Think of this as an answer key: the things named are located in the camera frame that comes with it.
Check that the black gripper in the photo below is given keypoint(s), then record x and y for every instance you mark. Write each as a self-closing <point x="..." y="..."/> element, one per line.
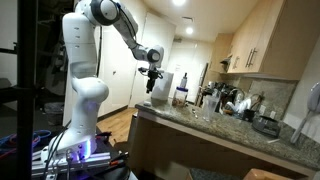
<point x="153" y="76"/>

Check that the white earbuds case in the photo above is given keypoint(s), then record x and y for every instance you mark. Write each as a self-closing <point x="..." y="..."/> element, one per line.
<point x="147" y="103"/>

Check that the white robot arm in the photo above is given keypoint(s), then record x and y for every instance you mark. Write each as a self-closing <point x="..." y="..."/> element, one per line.
<point x="83" y="50"/>

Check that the white paper towel roll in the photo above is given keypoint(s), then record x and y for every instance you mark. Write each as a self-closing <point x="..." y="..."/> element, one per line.
<point x="162" y="86"/>

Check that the clear jar purple lid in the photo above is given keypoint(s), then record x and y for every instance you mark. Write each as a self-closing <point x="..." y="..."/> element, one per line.
<point x="180" y="98"/>

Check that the white door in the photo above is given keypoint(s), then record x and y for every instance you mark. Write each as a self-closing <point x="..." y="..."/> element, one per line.
<point x="160" y="40"/>

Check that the granite kitchen counter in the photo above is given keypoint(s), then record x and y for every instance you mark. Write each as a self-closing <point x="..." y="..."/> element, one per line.
<point x="173" y="146"/>

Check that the clear plastic cup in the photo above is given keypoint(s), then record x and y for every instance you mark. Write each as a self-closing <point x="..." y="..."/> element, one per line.
<point x="210" y="108"/>

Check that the round ceiling light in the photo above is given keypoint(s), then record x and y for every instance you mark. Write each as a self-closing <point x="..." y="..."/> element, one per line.
<point x="179" y="2"/>
<point x="189" y="30"/>

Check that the orange clamp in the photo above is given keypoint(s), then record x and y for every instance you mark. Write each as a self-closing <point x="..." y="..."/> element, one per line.
<point x="117" y="163"/>

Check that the aluminium robot mounting platform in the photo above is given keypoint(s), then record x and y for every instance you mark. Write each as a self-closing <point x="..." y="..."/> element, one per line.
<point x="96" y="158"/>

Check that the grey waste basket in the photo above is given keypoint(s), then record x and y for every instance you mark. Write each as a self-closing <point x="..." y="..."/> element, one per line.
<point x="54" y="113"/>

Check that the black mug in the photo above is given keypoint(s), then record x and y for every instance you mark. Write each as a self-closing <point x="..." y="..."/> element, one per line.
<point x="248" y="115"/>

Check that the black toaster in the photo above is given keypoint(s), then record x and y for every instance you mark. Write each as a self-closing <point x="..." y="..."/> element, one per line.
<point x="266" y="126"/>

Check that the black vertical pole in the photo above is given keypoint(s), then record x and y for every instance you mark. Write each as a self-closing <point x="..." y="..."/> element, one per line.
<point x="26" y="83"/>

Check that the beige upper cabinets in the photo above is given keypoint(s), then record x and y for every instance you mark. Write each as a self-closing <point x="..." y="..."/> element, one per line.
<point x="266" y="40"/>

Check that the white wall outlet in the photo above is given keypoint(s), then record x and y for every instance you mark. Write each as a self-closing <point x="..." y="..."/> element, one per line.
<point x="262" y="110"/>
<point x="272" y="115"/>

